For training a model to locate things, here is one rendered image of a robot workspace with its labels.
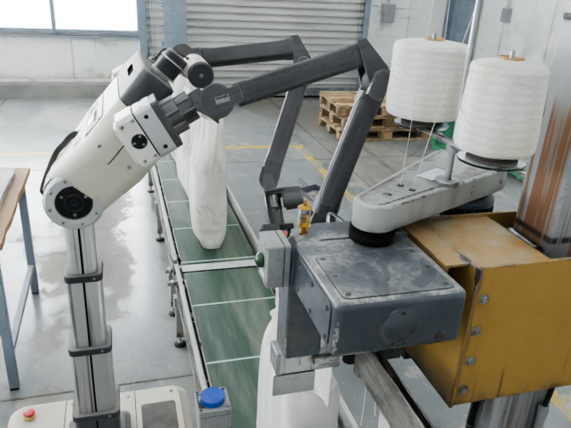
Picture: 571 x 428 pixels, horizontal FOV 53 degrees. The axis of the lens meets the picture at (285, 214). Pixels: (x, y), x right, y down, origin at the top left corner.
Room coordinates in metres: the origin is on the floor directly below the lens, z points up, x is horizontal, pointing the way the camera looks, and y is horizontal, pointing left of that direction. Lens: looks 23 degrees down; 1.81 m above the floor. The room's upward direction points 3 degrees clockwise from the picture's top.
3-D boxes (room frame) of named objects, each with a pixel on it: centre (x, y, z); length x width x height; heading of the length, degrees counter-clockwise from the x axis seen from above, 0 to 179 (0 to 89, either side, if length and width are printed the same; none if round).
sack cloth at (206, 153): (2.98, 0.44, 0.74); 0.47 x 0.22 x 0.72; 15
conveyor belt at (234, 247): (3.68, 0.66, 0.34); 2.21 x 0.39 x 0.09; 17
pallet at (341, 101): (6.96, -1.02, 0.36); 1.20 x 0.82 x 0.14; 103
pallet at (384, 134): (6.99, -1.03, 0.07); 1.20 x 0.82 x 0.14; 105
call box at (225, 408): (1.08, 0.15, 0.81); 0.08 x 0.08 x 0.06; 17
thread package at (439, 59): (1.24, -0.29, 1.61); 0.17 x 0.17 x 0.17
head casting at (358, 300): (0.92, -0.15, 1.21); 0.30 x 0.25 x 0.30; 17
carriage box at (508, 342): (1.06, -0.47, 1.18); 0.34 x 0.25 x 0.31; 107
